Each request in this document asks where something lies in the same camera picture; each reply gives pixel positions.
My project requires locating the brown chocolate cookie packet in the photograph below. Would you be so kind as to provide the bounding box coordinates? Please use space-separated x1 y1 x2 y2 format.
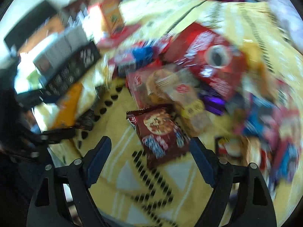
126 104 190 169

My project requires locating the black printed box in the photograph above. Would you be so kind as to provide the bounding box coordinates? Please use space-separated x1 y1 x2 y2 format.
40 41 101 96

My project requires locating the white grey carton box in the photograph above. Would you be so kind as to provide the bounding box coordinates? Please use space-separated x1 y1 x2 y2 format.
30 24 88 77

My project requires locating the yellow patterned bed sheet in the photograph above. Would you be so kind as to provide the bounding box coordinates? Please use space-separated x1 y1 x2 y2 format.
51 0 302 226

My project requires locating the flat red box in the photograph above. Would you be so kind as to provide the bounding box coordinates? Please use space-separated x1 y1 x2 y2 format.
96 23 141 49

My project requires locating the red Nescafe coffee bag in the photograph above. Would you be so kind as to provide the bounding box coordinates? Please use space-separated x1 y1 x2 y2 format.
163 23 247 101

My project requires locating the orange cracker box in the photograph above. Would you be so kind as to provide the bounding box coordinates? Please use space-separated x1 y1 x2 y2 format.
88 0 124 36

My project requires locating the light purple rolled quilt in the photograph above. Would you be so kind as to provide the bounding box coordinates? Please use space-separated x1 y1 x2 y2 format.
268 0 302 53

